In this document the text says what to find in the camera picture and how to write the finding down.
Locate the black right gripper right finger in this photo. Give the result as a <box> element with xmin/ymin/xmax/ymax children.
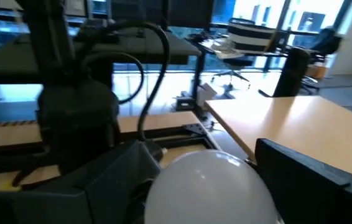
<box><xmin>254</xmin><ymin>138</ymin><xmax>352</xmax><ymax>224</ymax></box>

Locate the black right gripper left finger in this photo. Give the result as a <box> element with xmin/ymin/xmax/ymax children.
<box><xmin>0</xmin><ymin>139</ymin><xmax>162</xmax><ymax>224</ymax></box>

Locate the white lightbulb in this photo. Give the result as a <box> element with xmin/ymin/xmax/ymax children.
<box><xmin>144</xmin><ymin>149</ymin><xmax>280</xmax><ymax>224</ymax></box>

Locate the light wooden desk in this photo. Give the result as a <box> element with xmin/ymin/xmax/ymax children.
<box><xmin>203</xmin><ymin>95</ymin><xmax>352</xmax><ymax>183</ymax></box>

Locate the black cylinder bin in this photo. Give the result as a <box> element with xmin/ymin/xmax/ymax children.
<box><xmin>271</xmin><ymin>46</ymin><xmax>311</xmax><ymax>98</ymax></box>

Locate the black floor power box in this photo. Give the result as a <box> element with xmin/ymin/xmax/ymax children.
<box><xmin>175</xmin><ymin>90</ymin><xmax>196</xmax><ymax>111</ymax></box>

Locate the grey computer desk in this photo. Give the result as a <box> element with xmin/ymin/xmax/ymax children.
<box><xmin>0</xmin><ymin>30</ymin><xmax>202</xmax><ymax>85</ymax></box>

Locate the white floor box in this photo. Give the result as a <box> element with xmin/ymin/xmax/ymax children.
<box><xmin>197</xmin><ymin>82</ymin><xmax>218</xmax><ymax>107</ymax></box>

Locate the black office chair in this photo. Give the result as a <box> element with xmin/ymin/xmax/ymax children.
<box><xmin>209</xmin><ymin>55</ymin><xmax>255</xmax><ymax>91</ymax></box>

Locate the dark office chair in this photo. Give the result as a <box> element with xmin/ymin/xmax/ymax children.
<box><xmin>299</xmin><ymin>27</ymin><xmax>344</xmax><ymax>95</ymax></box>

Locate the black white striped basket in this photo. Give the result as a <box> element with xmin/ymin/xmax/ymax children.
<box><xmin>226</xmin><ymin>17</ymin><xmax>279</xmax><ymax>53</ymax></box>

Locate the large black screen back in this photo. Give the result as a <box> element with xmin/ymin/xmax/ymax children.
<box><xmin>110</xmin><ymin>0</ymin><xmax>216</xmax><ymax>32</ymax></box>

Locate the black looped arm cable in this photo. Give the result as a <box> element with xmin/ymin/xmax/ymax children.
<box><xmin>78</xmin><ymin>21</ymin><xmax>171</xmax><ymax>141</ymax></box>

